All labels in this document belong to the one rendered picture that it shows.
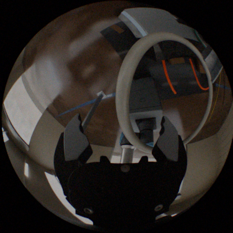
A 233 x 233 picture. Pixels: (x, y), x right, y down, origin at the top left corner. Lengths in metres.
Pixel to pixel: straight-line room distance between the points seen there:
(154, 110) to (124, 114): 0.59
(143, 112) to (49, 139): 5.99
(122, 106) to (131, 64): 0.09
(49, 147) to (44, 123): 1.69
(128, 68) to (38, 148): 6.21
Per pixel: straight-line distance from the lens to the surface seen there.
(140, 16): 0.63
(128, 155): 0.67
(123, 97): 0.16
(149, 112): 0.75
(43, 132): 6.05
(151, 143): 0.73
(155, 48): 0.65
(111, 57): 1.44
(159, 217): 0.34
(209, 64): 0.46
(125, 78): 0.15
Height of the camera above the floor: 1.36
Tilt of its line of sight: 37 degrees down
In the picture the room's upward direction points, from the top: 164 degrees counter-clockwise
